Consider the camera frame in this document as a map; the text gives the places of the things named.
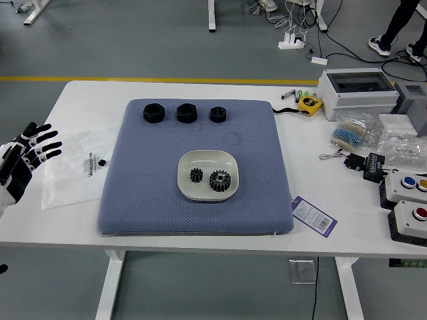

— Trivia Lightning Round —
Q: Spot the small black hex nut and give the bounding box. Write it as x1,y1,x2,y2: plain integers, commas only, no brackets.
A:
209,105,228,124

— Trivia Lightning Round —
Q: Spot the large black gear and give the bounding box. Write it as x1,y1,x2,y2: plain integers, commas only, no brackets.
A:
209,169,232,193

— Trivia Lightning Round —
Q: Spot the white square dish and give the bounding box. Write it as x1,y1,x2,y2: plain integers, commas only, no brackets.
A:
177,149,240,202

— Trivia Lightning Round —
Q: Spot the black module with green display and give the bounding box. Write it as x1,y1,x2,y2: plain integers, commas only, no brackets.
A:
362,152,388,183

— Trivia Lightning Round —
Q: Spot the large black hex nut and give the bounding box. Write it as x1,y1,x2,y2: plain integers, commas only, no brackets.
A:
175,103,197,124
142,103,165,124

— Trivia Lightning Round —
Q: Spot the red button box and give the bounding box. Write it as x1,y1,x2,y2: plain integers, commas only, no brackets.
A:
387,199,427,247

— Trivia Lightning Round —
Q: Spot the purple white label tag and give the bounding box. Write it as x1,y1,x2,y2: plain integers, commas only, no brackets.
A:
290,195,338,238

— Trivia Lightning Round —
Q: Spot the grey plastic block housing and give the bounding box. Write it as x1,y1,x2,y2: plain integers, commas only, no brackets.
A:
390,81,427,137

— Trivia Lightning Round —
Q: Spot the blue-grey quilted cushion mat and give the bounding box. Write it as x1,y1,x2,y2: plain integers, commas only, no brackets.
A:
96,98,295,237

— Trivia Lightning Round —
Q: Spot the white power strip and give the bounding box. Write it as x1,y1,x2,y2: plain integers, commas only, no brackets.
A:
278,31,306,50

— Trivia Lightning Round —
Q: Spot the white background table leg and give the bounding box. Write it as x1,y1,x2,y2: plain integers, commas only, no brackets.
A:
23,0,51,26
306,0,330,33
207,0,217,33

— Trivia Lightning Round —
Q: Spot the clear bubble wrap bag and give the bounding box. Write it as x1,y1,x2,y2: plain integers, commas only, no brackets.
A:
376,128,427,167

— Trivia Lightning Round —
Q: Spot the black module with wires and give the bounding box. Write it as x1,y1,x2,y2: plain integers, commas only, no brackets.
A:
319,149,366,173

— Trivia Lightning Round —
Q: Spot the black hanging cable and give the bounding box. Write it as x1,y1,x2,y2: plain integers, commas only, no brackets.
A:
310,256,320,320

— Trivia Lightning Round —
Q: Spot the clear printed plastic bag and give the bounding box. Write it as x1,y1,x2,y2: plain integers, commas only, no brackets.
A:
41,128,116,211

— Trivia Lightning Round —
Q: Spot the bag of blue resistors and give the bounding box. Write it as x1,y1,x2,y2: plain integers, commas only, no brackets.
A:
330,119,368,149

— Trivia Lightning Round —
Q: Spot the white foam block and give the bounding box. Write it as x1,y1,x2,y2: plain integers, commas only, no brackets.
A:
378,113,418,136

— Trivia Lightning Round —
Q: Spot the yellow tape measure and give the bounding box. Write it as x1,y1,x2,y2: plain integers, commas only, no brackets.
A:
298,95,324,116

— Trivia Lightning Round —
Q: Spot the black table control panel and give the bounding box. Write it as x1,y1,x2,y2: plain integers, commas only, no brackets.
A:
388,258,427,269

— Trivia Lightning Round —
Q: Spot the clear plastic holder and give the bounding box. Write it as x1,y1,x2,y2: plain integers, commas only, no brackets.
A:
288,259,317,285

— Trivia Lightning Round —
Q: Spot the grey enclosure box clear lid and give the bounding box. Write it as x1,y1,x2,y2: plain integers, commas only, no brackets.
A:
316,68,400,121

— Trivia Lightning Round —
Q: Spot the person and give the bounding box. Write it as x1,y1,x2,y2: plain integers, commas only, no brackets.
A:
368,0,424,63

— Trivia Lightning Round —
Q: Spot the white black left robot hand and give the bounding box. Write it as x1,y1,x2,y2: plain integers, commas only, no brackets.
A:
0,121,63,219

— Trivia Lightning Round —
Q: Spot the blue yellow button box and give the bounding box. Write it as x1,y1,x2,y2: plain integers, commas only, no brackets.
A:
378,171,427,211

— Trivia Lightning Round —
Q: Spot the clear bag of small parts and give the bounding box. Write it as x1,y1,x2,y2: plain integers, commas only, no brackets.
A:
335,111,383,147

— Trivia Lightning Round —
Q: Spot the black wrist strap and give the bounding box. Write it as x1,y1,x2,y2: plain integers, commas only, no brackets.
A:
272,107,310,116

